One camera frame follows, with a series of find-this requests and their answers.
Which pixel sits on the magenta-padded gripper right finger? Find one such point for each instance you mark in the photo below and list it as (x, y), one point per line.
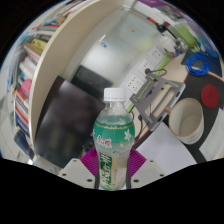
(148, 171)

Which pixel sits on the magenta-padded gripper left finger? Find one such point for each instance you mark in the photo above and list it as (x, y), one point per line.
(75, 171)

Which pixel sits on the green-labelled clear drink bottle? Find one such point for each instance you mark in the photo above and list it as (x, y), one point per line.
(113, 140)

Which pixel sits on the black computer monitor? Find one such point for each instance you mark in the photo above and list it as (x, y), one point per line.
(66, 126)

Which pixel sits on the grey metal laptop stand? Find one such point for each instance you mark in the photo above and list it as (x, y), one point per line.
(166, 88)

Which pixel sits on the black desk mat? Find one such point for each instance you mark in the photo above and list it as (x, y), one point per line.
(195, 85)

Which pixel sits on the small blue sticker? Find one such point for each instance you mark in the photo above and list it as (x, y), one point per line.
(104, 44)

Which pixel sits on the white wall power outlet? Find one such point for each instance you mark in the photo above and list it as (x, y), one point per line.
(134, 84)
(155, 54)
(144, 65)

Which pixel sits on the wall shelf with books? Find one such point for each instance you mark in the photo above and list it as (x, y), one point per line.
(53, 66)

